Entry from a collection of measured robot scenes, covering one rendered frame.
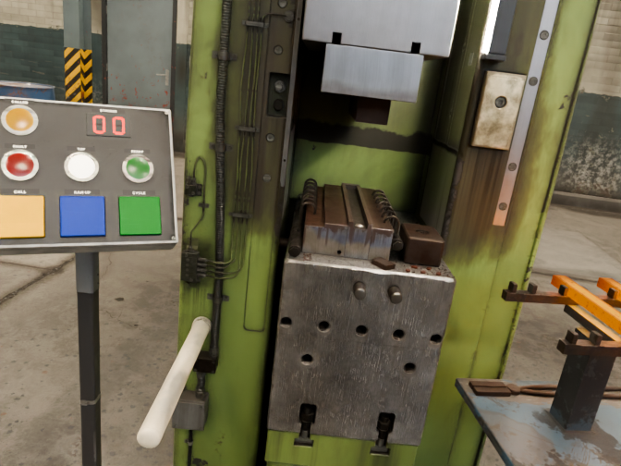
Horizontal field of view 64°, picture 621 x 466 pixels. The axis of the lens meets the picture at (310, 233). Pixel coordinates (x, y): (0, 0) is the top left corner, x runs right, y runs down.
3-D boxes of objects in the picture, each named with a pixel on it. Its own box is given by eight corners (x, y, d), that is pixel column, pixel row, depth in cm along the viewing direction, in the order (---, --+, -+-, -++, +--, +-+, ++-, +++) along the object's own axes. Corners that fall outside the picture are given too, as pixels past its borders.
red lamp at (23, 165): (29, 179, 88) (27, 155, 87) (2, 177, 88) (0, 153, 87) (38, 177, 91) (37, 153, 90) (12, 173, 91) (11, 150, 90)
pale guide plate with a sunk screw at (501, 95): (509, 150, 118) (527, 75, 113) (471, 145, 118) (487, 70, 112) (505, 149, 120) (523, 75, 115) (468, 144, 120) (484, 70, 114)
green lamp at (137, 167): (147, 182, 96) (147, 160, 95) (123, 179, 96) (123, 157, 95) (152, 178, 99) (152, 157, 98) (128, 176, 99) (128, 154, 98)
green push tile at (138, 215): (161, 234, 96) (159, 196, 97) (120, 235, 93) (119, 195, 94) (160, 235, 97) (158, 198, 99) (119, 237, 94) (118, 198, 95)
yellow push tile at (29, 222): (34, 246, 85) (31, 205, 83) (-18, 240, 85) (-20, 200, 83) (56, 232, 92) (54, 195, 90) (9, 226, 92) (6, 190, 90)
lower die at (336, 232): (388, 262, 114) (394, 226, 112) (301, 251, 114) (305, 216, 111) (371, 213, 154) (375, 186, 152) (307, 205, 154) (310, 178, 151)
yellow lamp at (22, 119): (28, 134, 89) (27, 109, 88) (2, 131, 89) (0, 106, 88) (38, 132, 92) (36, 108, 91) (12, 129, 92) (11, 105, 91)
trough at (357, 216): (371, 230, 112) (372, 224, 112) (348, 227, 112) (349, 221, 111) (359, 189, 152) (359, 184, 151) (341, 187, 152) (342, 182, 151)
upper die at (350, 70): (416, 103, 103) (424, 55, 100) (320, 91, 103) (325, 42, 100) (389, 94, 143) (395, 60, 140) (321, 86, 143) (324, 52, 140)
